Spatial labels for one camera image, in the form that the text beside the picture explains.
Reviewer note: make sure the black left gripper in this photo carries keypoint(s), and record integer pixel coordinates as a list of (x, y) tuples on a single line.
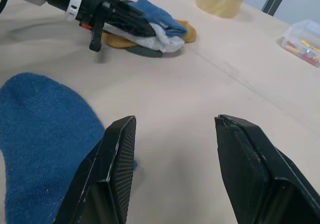
[(97, 1)]

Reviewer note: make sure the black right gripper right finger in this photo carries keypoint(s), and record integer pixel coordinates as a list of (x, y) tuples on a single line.
[(250, 174)]

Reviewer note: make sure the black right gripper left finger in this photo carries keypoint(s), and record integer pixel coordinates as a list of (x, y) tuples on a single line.
[(107, 174)]

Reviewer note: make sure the light blue sock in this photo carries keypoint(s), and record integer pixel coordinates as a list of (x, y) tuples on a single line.
[(162, 16)]

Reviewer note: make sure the dark grey sock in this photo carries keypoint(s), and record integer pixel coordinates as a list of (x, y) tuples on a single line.
[(145, 52)]

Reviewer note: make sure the white sock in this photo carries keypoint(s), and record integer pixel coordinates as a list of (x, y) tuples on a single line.
[(165, 42)]

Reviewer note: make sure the pile of coloured socks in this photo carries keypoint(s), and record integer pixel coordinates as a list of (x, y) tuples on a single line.
[(191, 31)]

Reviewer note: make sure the dark blue sock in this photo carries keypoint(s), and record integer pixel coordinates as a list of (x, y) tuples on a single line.
[(42, 139)]

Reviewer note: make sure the clear packing tape roll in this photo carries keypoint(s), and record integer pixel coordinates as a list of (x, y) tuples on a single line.
[(220, 1)]

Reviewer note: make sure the clear plastic parts box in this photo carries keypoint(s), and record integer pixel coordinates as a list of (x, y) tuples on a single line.
[(303, 42)]

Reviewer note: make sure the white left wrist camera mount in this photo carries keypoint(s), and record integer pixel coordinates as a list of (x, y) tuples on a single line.
[(75, 1)]

